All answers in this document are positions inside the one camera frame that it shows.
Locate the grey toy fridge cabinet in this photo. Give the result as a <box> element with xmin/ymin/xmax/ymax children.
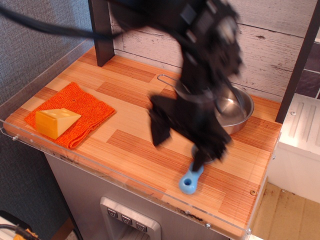
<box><xmin>45</xmin><ymin>154</ymin><xmax>226</xmax><ymax>240</ymax></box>

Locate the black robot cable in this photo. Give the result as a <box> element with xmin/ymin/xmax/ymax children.
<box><xmin>0</xmin><ymin>6</ymin><xmax>121</xmax><ymax>41</ymax></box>

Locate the orange knitted cloth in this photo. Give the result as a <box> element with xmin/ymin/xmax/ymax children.
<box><xmin>24</xmin><ymin>82</ymin><xmax>116</xmax><ymax>149</ymax></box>

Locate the clear acrylic table guard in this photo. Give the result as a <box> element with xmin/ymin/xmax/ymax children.
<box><xmin>4</xmin><ymin>48</ymin><xmax>281</xmax><ymax>240</ymax></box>

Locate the yellow object at bottom left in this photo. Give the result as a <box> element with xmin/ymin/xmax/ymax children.
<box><xmin>13</xmin><ymin>226</ymin><xmax>38</xmax><ymax>240</ymax></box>

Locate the yellow toy cheese wedge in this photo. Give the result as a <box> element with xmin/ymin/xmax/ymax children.
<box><xmin>35</xmin><ymin>108</ymin><xmax>81</xmax><ymax>140</ymax></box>

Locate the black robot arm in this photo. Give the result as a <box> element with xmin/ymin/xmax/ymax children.
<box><xmin>110</xmin><ymin>0</ymin><xmax>242</xmax><ymax>171</ymax></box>

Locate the dark grey right post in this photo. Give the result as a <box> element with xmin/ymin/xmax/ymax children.
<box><xmin>275</xmin><ymin>0</ymin><xmax>320</xmax><ymax>124</ymax></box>

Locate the stainless steel pan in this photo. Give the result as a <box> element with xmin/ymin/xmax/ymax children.
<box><xmin>157</xmin><ymin>74</ymin><xmax>255</xmax><ymax>135</ymax></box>

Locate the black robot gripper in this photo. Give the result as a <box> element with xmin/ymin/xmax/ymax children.
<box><xmin>149</xmin><ymin>94</ymin><xmax>231</xmax><ymax>172</ymax></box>

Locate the dark grey left post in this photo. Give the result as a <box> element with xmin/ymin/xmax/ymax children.
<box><xmin>88</xmin><ymin>0</ymin><xmax>115</xmax><ymax>67</ymax></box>

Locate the dark grey post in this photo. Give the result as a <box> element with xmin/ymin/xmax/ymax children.
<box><xmin>88</xmin><ymin>0</ymin><xmax>115</xmax><ymax>67</ymax></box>
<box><xmin>275</xmin><ymin>0</ymin><xmax>320</xmax><ymax>124</ymax></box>

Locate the silver dispenser panel with buttons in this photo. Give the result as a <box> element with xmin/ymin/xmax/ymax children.
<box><xmin>100</xmin><ymin>196</ymin><xmax>162</xmax><ymax>240</ymax></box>

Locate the blue and grey measuring spoon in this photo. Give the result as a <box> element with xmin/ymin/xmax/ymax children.
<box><xmin>178</xmin><ymin>145</ymin><xmax>216</xmax><ymax>195</ymax></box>

